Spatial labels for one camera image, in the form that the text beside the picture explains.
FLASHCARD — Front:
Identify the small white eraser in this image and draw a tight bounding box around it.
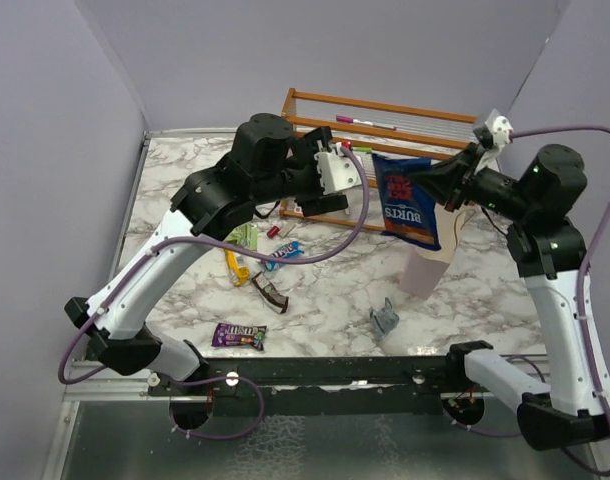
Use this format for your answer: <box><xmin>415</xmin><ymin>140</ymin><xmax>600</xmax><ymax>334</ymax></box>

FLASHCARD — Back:
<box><xmin>278</xmin><ymin>223</ymin><xmax>296</xmax><ymax>237</ymax></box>

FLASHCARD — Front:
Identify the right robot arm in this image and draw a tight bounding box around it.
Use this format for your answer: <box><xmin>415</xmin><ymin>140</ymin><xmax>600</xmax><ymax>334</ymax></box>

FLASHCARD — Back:
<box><xmin>408</xmin><ymin>144</ymin><xmax>610</xmax><ymax>451</ymax></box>

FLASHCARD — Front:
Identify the blue Burts chips bag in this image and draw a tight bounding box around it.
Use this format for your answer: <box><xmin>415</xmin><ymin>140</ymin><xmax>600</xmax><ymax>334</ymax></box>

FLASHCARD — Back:
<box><xmin>371</xmin><ymin>153</ymin><xmax>441</xmax><ymax>251</ymax></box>

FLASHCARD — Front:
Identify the magenta marker pen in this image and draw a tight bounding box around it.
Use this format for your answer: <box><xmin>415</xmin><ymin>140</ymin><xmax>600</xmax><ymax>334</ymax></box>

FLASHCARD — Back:
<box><xmin>335</xmin><ymin>115</ymin><xmax>397</xmax><ymax>131</ymax></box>

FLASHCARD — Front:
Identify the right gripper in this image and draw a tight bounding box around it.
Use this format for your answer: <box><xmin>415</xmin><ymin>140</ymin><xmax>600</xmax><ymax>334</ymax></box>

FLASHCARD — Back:
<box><xmin>407</xmin><ymin>141</ymin><xmax>535</xmax><ymax>220</ymax></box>

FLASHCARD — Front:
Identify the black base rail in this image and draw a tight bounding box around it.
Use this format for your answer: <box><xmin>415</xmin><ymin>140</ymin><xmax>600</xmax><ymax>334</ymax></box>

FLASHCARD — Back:
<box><xmin>84</xmin><ymin>344</ymin><xmax>551</xmax><ymax>417</ymax></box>

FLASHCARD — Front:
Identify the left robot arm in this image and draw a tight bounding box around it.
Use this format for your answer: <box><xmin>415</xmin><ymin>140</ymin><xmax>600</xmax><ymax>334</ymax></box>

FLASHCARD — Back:
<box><xmin>65</xmin><ymin>113</ymin><xmax>364</xmax><ymax>395</ymax></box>

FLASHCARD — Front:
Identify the white paper bag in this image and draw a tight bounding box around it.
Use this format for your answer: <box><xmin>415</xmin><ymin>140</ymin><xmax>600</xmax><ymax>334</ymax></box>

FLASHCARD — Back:
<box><xmin>398</xmin><ymin>206</ymin><xmax>476</xmax><ymax>300</ymax></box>

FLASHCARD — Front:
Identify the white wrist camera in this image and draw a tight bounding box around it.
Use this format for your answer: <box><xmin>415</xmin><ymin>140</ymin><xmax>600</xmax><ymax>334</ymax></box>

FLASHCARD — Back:
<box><xmin>314</xmin><ymin>142</ymin><xmax>362</xmax><ymax>195</ymax></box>
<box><xmin>473</xmin><ymin>109</ymin><xmax>514</xmax><ymax>173</ymax></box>

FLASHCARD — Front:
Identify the purple M&M's packet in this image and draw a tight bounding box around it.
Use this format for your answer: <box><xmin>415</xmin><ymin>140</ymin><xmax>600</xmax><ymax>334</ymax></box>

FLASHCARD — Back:
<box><xmin>211</xmin><ymin>323</ymin><xmax>267</xmax><ymax>351</ymax></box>

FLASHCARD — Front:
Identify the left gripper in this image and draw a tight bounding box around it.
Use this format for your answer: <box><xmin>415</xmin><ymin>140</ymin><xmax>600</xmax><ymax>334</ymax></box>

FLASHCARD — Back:
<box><xmin>254</xmin><ymin>128</ymin><xmax>349</xmax><ymax>215</ymax></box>

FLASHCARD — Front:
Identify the small red cylinder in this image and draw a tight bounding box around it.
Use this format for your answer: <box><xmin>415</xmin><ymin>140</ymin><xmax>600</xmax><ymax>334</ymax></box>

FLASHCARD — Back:
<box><xmin>267</xmin><ymin>226</ymin><xmax>280</xmax><ymax>238</ymax></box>

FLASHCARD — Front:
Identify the grey plastic clip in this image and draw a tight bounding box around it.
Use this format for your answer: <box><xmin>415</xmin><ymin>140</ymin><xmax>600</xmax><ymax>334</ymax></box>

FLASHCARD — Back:
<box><xmin>369</xmin><ymin>297</ymin><xmax>400</xmax><ymax>340</ymax></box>

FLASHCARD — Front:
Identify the purple cable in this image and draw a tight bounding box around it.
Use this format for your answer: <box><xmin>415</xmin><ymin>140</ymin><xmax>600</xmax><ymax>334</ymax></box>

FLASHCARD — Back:
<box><xmin>442</xmin><ymin>124</ymin><xmax>610</xmax><ymax>476</ymax></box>
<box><xmin>58</xmin><ymin>145</ymin><xmax>371</xmax><ymax>441</ymax></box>

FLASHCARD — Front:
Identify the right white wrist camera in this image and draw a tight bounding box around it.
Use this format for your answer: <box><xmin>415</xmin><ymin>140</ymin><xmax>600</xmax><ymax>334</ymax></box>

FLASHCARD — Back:
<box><xmin>473</xmin><ymin>109</ymin><xmax>514</xmax><ymax>173</ymax></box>

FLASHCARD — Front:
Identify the yellow snack bar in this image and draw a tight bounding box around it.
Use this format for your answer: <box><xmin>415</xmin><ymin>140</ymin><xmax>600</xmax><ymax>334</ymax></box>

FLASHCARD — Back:
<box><xmin>224</xmin><ymin>250</ymin><xmax>250</xmax><ymax>287</ymax></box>

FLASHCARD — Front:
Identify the brown chocolate bar wrapper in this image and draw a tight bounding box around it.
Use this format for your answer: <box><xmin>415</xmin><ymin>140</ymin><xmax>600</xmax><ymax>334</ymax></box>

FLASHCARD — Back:
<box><xmin>251</xmin><ymin>272</ymin><xmax>289</xmax><ymax>314</ymax></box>

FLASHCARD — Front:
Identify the green snack packet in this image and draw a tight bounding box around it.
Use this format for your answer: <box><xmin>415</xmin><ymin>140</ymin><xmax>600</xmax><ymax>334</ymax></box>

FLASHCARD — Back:
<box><xmin>225</xmin><ymin>223</ymin><xmax>258</xmax><ymax>251</ymax></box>

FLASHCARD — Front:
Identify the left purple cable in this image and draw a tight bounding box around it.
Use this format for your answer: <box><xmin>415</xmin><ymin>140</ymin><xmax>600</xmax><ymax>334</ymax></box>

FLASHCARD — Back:
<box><xmin>58</xmin><ymin>145</ymin><xmax>371</xmax><ymax>441</ymax></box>

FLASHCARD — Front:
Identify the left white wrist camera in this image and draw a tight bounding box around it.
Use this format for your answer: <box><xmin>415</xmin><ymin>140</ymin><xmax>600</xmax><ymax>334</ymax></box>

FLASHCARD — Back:
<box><xmin>314</xmin><ymin>142</ymin><xmax>362</xmax><ymax>195</ymax></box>

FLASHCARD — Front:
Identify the wooden shelf rack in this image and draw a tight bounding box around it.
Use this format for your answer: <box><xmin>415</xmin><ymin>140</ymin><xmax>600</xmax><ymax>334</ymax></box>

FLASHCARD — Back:
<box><xmin>281</xmin><ymin>88</ymin><xmax>477</xmax><ymax>234</ymax></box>

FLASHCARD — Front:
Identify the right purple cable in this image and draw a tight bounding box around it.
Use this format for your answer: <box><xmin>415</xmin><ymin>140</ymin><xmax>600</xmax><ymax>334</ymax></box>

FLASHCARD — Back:
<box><xmin>442</xmin><ymin>124</ymin><xmax>610</xmax><ymax>476</ymax></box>

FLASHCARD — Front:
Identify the blue M&M's packet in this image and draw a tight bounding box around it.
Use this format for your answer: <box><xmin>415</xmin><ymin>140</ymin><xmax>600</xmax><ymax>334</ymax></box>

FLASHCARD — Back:
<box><xmin>259</xmin><ymin>241</ymin><xmax>303</xmax><ymax>272</ymax></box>

